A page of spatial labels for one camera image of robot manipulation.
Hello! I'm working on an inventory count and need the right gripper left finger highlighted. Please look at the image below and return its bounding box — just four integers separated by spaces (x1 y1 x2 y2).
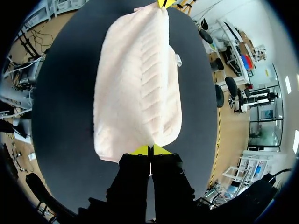
106 145 150 222

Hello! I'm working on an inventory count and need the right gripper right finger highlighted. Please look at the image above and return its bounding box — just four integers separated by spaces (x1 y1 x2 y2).
150 144 196 222

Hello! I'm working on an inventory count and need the pale pink towel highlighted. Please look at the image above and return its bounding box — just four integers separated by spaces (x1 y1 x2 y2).
93 4 184 163

